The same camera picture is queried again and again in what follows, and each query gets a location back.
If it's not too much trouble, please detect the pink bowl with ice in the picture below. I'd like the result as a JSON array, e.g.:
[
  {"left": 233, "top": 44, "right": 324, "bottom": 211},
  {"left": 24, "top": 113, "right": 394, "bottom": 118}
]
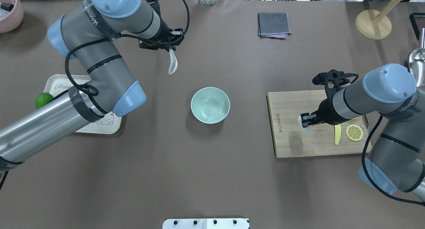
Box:
[{"left": 0, "top": 0, "right": 24, "bottom": 33}]

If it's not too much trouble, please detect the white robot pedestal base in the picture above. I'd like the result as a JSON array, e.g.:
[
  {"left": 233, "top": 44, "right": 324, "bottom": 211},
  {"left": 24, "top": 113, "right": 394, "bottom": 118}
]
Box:
[{"left": 162, "top": 217, "right": 250, "bottom": 229}]

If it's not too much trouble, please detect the grey folded cloth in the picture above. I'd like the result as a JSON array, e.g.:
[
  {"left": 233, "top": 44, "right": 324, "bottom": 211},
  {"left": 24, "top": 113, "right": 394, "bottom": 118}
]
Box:
[{"left": 257, "top": 12, "right": 292, "bottom": 39}]

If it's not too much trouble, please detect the cream rabbit tray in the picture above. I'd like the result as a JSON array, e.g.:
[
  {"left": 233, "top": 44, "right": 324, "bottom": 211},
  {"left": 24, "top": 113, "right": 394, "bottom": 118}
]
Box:
[{"left": 44, "top": 74, "right": 122, "bottom": 135}]

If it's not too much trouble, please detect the wooden mug tree stand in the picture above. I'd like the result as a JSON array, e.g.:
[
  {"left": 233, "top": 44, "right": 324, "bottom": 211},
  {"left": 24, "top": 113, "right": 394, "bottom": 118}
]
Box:
[{"left": 355, "top": 0, "right": 402, "bottom": 40}]

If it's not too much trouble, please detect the metal scoop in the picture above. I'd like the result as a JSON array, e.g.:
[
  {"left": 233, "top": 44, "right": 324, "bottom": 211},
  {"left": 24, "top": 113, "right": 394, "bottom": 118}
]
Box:
[{"left": 409, "top": 28, "right": 425, "bottom": 87}]

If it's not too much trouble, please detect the yellow plastic knife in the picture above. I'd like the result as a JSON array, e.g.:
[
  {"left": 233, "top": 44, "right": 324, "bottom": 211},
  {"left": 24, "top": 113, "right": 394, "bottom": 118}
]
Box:
[{"left": 334, "top": 125, "right": 342, "bottom": 145}]

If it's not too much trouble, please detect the green lime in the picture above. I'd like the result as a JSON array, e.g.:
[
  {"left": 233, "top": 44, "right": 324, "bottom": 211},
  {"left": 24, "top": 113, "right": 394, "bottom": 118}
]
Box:
[{"left": 35, "top": 92, "right": 54, "bottom": 109}]

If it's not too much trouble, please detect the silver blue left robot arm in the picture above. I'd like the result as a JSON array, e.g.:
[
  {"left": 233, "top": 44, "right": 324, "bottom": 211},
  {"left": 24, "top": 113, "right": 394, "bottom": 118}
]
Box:
[{"left": 1, "top": 0, "right": 190, "bottom": 172}]

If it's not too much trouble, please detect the wooden cutting board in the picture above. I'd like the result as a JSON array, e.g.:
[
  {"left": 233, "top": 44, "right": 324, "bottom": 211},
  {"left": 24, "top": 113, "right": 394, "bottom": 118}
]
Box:
[{"left": 267, "top": 90, "right": 368, "bottom": 158}]

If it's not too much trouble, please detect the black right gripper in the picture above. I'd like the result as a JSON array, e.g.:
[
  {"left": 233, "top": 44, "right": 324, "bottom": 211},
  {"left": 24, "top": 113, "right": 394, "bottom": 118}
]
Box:
[{"left": 300, "top": 99, "right": 341, "bottom": 128}]

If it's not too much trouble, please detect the white ceramic spoon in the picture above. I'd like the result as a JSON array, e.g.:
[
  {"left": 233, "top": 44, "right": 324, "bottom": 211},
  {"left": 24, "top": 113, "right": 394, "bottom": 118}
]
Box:
[{"left": 168, "top": 47, "right": 178, "bottom": 75}]

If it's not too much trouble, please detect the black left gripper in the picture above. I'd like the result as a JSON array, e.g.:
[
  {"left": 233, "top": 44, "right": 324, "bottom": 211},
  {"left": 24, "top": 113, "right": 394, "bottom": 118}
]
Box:
[{"left": 139, "top": 22, "right": 184, "bottom": 51}]

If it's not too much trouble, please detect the mint green bowl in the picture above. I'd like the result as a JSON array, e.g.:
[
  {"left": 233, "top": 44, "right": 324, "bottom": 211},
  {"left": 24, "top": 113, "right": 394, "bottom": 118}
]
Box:
[{"left": 190, "top": 87, "right": 231, "bottom": 124}]

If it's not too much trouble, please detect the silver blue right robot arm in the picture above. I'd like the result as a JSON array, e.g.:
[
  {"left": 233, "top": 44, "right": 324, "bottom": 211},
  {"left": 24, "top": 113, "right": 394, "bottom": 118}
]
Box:
[{"left": 300, "top": 63, "right": 425, "bottom": 206}]

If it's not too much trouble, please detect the lemon slice single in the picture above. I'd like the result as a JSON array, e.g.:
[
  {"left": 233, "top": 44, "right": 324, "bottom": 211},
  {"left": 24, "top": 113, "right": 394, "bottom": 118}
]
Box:
[{"left": 345, "top": 124, "right": 363, "bottom": 142}]

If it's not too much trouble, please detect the metal rod black tip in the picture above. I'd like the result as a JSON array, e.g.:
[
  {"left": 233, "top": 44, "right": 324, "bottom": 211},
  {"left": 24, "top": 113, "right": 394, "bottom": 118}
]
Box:
[{"left": 0, "top": 2, "right": 15, "bottom": 12}]

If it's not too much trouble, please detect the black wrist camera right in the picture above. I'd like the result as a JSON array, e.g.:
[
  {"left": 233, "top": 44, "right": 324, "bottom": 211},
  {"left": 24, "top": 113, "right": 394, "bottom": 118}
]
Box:
[{"left": 312, "top": 69, "right": 359, "bottom": 96}]

